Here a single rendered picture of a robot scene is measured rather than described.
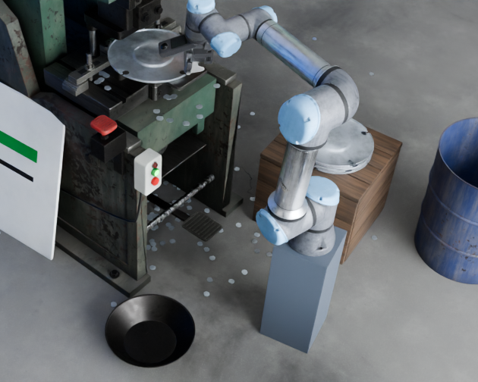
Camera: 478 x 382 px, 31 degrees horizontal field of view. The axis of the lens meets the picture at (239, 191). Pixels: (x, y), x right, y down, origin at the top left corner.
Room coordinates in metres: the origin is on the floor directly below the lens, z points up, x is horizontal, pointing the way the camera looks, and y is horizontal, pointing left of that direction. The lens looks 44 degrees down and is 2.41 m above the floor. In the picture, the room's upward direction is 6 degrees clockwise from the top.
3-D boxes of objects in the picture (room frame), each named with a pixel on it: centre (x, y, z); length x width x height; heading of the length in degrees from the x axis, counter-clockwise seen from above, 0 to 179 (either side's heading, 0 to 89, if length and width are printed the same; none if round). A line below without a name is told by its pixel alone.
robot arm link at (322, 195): (1.85, -0.23, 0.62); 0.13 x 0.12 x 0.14; 133
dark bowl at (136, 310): (1.72, 0.24, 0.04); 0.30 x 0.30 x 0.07
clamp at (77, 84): (2.19, 0.52, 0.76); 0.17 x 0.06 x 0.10; 146
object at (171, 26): (2.47, 0.33, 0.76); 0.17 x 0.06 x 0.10; 146
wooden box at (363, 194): (2.41, -0.33, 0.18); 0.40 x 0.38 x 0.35; 63
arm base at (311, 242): (1.85, -0.24, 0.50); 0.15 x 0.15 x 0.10
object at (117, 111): (2.33, 0.43, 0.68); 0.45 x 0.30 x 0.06; 146
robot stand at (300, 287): (1.85, -0.24, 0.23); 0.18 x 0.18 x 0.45; 69
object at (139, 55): (2.26, 0.32, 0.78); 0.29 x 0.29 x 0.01
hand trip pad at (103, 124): (1.93, 0.42, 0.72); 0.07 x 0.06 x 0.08; 56
